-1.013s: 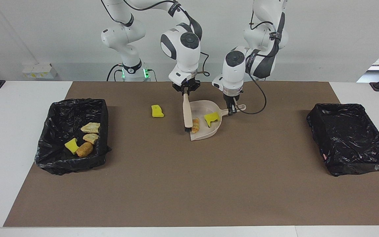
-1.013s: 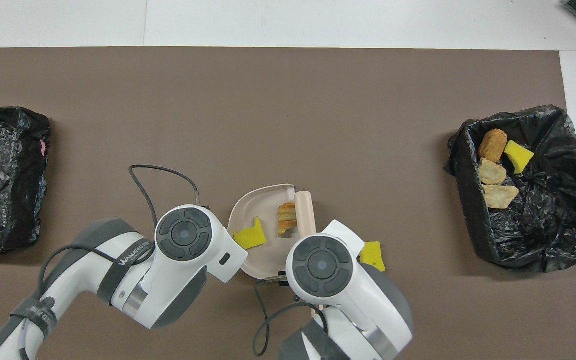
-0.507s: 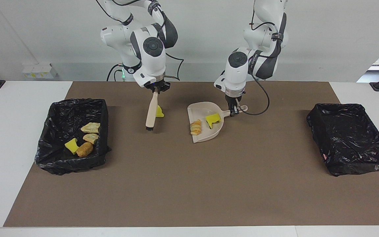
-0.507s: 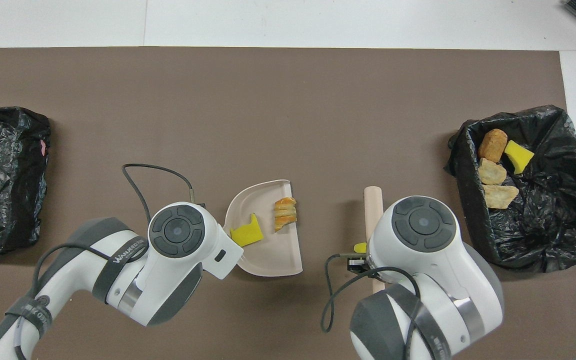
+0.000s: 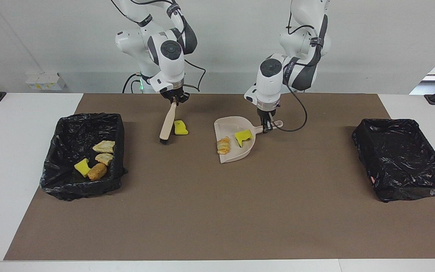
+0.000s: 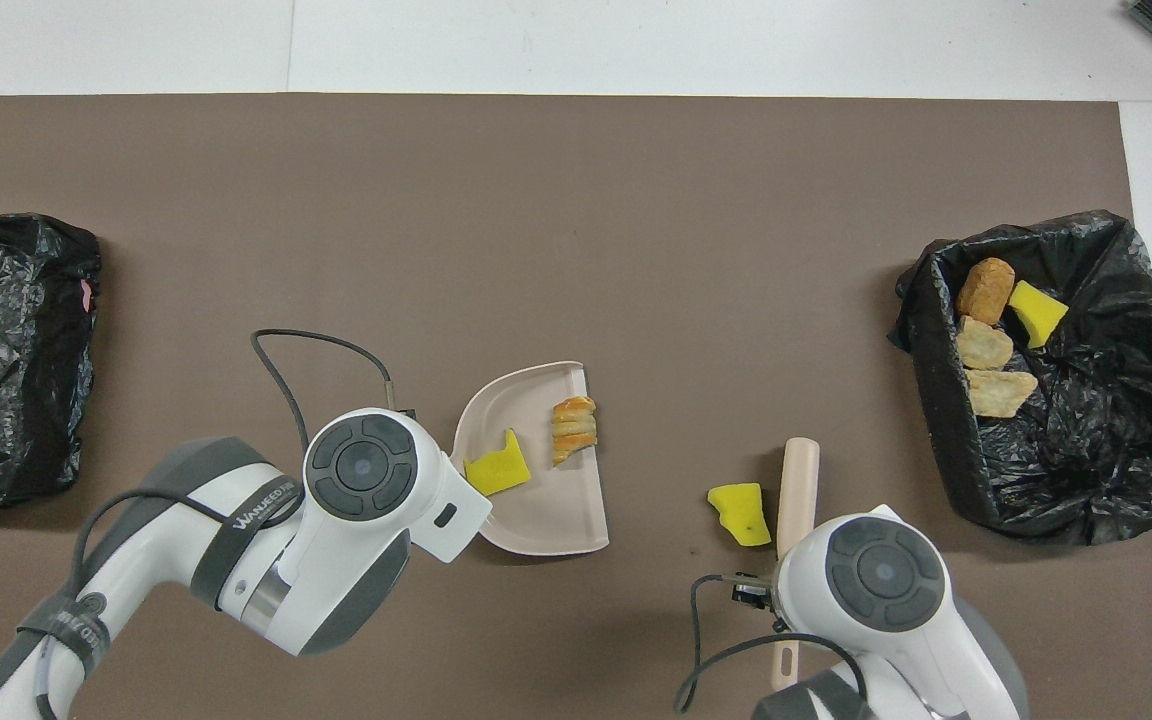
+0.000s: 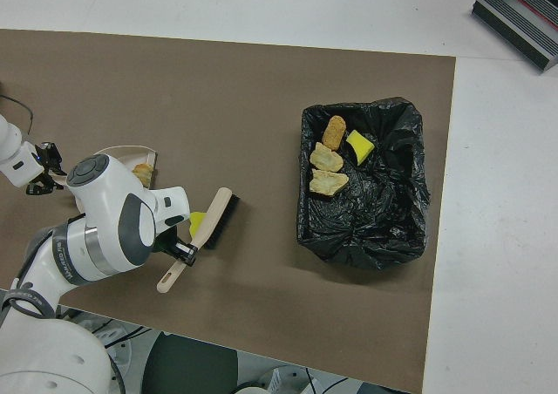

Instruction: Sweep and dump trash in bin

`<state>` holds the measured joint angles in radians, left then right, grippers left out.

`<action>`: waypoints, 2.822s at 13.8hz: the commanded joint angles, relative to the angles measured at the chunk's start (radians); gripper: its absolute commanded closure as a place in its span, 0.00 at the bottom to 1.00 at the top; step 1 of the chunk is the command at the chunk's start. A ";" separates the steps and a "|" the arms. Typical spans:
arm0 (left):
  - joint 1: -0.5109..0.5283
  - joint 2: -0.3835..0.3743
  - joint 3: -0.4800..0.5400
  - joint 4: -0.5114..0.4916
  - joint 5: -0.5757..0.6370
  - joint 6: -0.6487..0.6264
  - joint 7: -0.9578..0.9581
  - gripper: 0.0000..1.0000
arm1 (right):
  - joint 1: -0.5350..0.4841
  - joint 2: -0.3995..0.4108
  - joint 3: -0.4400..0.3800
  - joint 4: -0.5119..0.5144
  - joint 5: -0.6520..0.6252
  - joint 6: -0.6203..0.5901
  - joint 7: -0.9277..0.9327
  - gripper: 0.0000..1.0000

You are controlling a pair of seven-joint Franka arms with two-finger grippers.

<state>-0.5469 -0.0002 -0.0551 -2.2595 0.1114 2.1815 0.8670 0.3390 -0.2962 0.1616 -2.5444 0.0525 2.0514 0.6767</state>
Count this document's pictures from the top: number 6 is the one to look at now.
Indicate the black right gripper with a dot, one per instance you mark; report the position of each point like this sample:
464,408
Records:
751,592

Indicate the yellow sponge piece with hole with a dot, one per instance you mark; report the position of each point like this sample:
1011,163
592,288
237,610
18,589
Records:
739,512

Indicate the beige brush with black bristles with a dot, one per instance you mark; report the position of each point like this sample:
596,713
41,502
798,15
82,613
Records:
798,490

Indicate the beige plastic dustpan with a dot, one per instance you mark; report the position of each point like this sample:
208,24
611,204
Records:
546,500

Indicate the striped croissant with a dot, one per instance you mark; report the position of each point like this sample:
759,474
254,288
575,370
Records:
574,428

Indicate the notched yellow sponge piece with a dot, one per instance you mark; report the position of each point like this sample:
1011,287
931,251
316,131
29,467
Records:
496,470

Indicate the pale greenish bread chunk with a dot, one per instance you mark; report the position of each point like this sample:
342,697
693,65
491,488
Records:
1001,392

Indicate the tan bread chunk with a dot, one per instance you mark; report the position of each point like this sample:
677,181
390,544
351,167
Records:
984,343

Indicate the brown bread roll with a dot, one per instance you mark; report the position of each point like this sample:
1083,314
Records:
986,290

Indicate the small yellow sponge wedge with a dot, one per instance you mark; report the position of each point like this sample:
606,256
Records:
1036,312

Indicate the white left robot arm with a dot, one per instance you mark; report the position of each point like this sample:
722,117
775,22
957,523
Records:
366,470

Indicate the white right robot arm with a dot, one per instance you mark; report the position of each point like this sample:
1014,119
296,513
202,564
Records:
886,570

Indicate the bin lined with black bag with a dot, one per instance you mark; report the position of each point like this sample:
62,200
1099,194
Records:
1106,450

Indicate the black-bagged bin with pink tag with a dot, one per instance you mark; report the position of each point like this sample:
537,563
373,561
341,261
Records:
6,360

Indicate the brown table mat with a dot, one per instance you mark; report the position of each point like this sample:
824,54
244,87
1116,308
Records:
576,200

